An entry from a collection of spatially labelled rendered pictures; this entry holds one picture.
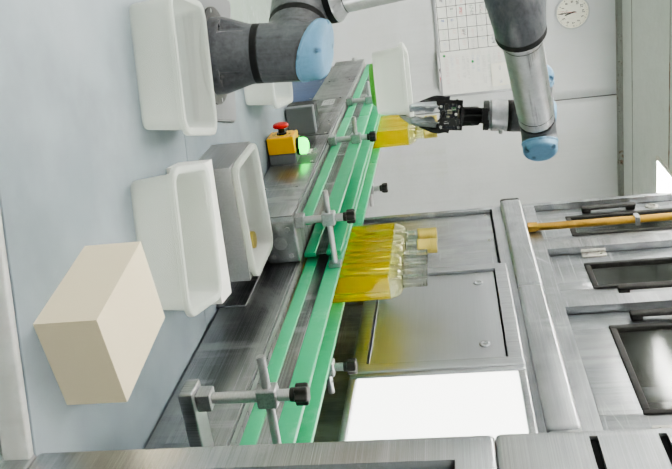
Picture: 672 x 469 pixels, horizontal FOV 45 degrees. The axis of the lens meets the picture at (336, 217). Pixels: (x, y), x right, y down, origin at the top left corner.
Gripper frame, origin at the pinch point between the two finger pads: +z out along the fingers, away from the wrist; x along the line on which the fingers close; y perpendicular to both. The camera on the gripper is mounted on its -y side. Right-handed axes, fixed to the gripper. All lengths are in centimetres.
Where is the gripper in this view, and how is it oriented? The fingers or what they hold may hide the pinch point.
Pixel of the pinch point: (404, 113)
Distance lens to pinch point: 199.3
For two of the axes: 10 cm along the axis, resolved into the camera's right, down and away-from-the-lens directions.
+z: -9.9, -0.3, 1.4
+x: -0.1, 9.9, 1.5
